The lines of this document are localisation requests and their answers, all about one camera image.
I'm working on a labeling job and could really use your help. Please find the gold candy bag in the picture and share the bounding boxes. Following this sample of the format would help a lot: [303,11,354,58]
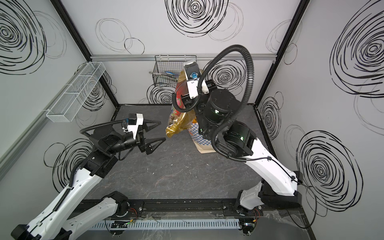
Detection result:
[166,72,197,138]

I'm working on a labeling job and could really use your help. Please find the blue checkered paper bag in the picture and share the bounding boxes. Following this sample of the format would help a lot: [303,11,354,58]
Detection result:
[188,118,220,154]

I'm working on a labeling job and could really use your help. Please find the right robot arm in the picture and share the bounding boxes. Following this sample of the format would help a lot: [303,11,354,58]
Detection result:
[172,45,302,210]

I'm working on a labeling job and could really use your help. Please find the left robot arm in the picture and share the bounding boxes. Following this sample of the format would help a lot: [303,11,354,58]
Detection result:
[11,114,166,240]

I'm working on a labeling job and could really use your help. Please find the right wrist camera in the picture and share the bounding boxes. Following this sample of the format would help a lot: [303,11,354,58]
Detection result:
[184,61,201,81]

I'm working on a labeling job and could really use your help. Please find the black wire basket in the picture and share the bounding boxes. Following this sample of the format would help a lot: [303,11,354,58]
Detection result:
[152,55,197,88]

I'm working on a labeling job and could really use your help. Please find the white mesh wall shelf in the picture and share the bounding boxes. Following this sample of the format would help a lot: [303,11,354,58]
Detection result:
[46,62,106,123]

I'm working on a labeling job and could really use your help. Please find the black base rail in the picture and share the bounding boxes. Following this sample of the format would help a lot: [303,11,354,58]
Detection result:
[80,197,301,218]

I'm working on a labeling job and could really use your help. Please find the white slotted cable duct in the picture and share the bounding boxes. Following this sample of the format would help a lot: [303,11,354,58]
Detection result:
[90,219,241,231]

